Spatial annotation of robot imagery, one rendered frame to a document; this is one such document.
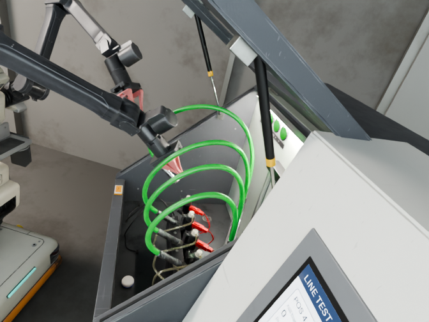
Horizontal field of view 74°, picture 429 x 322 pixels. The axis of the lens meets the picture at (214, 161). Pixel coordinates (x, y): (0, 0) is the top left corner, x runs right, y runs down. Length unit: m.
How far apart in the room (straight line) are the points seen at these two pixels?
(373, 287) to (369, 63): 2.17
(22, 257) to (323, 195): 1.72
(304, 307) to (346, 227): 0.13
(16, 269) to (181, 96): 1.66
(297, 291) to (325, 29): 2.08
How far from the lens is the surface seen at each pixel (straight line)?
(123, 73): 1.06
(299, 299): 0.47
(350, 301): 0.41
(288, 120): 0.90
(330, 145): 0.49
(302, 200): 0.49
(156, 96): 2.61
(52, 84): 0.82
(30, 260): 1.92
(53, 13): 1.47
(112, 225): 1.09
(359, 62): 2.45
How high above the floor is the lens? 1.71
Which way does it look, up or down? 29 degrees down
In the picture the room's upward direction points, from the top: 14 degrees clockwise
